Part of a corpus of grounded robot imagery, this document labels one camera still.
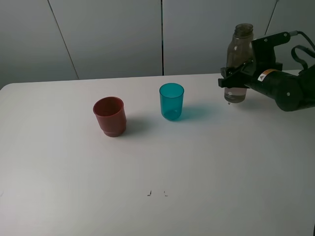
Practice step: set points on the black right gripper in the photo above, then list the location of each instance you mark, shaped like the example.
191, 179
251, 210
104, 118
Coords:
261, 78

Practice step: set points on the smoky transparent plastic bottle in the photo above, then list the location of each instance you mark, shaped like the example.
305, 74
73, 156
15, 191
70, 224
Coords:
238, 52

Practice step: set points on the teal transparent plastic cup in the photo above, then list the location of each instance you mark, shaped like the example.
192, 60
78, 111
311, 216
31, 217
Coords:
171, 100

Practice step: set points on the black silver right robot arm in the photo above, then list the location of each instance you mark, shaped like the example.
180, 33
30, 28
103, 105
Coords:
290, 92

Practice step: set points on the red plastic cup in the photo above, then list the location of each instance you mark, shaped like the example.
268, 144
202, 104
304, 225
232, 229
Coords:
110, 114

